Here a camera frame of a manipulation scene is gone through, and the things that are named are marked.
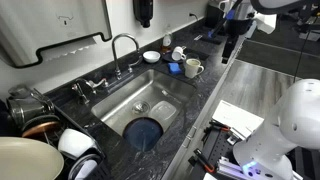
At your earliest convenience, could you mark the small white bowl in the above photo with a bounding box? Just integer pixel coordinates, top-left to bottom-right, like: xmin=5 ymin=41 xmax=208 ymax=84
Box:
xmin=142 ymin=50 xmax=161 ymax=64

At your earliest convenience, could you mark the black orange clamp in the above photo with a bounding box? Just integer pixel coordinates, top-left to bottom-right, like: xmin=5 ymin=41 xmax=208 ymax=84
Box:
xmin=193 ymin=148 xmax=217 ymax=174
xmin=203 ymin=120 xmax=232 ymax=135

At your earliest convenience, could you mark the small chrome side tap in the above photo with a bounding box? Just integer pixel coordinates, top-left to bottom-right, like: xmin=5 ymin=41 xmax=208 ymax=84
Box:
xmin=71 ymin=78 xmax=108 ymax=104

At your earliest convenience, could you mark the stainless steel kettle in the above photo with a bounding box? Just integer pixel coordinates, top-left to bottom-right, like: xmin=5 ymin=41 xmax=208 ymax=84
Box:
xmin=6 ymin=84 xmax=56 ymax=129

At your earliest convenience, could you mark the black drying mat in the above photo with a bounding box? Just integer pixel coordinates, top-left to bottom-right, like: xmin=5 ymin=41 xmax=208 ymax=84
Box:
xmin=156 ymin=48 xmax=210 ymax=77

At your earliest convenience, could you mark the white mug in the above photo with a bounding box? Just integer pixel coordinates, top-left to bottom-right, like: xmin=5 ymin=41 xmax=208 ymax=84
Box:
xmin=171 ymin=45 xmax=187 ymax=62

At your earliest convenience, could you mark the clear plastic container lid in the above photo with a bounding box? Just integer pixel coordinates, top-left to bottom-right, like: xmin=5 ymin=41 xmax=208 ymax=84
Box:
xmin=148 ymin=100 xmax=178 ymax=123

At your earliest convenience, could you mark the white cup in holder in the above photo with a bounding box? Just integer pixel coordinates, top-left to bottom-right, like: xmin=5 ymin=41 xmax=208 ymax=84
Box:
xmin=75 ymin=159 xmax=98 ymax=180

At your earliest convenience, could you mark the white cardboard box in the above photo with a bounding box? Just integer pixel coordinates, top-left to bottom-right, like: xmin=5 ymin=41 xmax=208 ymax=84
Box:
xmin=211 ymin=99 xmax=265 ymax=141

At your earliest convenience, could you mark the copper bottomed pan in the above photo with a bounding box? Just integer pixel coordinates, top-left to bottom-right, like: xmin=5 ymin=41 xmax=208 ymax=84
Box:
xmin=21 ymin=114 xmax=62 ymax=139

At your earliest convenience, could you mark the grey paper towel dispenser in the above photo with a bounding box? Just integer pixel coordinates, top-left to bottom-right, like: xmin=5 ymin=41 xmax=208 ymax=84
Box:
xmin=0 ymin=0 xmax=113 ymax=69

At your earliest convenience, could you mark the black wall soap dispenser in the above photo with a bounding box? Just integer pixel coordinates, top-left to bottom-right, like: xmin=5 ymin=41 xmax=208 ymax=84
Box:
xmin=133 ymin=0 xmax=154 ymax=29

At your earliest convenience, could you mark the black slotted utensil holder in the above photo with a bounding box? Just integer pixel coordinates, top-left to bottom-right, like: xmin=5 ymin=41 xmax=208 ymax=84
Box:
xmin=68 ymin=151 xmax=112 ymax=180

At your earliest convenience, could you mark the beige mug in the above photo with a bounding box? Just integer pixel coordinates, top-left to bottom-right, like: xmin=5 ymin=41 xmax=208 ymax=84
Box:
xmin=184 ymin=58 xmax=205 ymax=79

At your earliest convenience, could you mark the stainless steel sink basin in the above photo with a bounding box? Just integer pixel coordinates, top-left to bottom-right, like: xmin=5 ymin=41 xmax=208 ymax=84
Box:
xmin=90 ymin=68 xmax=197 ymax=148

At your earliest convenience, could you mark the beige ceramic plate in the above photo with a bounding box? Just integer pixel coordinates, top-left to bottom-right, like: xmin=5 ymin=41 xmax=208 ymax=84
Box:
xmin=0 ymin=136 xmax=65 ymax=180

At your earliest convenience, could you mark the chrome gooseneck faucet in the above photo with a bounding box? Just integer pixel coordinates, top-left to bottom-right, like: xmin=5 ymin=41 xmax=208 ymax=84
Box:
xmin=101 ymin=33 xmax=144 ymax=89

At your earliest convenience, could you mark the black coffee machine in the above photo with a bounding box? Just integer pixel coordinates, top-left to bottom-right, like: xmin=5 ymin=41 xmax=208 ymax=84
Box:
xmin=203 ymin=0 xmax=231 ymax=29

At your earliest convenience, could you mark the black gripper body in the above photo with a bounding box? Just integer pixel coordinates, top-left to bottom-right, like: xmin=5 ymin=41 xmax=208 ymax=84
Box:
xmin=229 ymin=17 xmax=256 ymax=38

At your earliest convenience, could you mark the metal sink drain strainer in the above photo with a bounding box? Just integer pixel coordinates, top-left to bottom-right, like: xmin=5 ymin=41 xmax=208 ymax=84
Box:
xmin=132 ymin=100 xmax=151 ymax=115

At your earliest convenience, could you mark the clear dish soap bottle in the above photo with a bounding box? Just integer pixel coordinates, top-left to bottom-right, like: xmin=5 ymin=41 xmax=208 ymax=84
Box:
xmin=160 ymin=24 xmax=174 ymax=54

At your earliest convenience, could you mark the black perforated mounting board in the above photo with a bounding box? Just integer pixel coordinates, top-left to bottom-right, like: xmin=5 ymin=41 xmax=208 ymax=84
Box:
xmin=188 ymin=119 xmax=244 ymax=180

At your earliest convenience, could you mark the black hanging cable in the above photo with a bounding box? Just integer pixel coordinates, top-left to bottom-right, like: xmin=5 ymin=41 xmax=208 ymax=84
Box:
xmin=293 ymin=19 xmax=313 ymax=83

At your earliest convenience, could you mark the black wire dish rack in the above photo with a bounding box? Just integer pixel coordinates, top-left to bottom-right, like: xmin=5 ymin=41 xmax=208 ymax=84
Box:
xmin=19 ymin=109 xmax=113 ymax=180

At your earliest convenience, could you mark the aluminium extrusion bar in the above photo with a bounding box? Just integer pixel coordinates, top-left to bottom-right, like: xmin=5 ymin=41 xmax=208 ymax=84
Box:
xmin=216 ymin=156 xmax=249 ymax=180

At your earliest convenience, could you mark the dark blue plate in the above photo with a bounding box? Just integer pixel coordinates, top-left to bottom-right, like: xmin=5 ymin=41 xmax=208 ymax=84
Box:
xmin=122 ymin=117 xmax=164 ymax=153

